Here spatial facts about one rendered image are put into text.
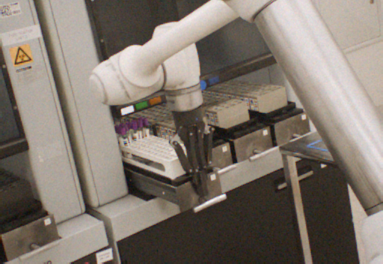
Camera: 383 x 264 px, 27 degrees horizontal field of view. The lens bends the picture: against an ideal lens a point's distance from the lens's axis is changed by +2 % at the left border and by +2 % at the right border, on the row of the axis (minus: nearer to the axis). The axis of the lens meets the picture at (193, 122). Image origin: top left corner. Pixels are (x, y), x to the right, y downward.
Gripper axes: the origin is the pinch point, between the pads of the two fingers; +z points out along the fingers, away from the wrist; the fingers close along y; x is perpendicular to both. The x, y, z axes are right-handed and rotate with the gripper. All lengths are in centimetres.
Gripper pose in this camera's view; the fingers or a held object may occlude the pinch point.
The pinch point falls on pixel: (200, 182)
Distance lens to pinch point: 197.2
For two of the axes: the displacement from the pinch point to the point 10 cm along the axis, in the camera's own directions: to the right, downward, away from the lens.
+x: 5.6, 1.3, -8.2
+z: 1.8, 9.4, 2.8
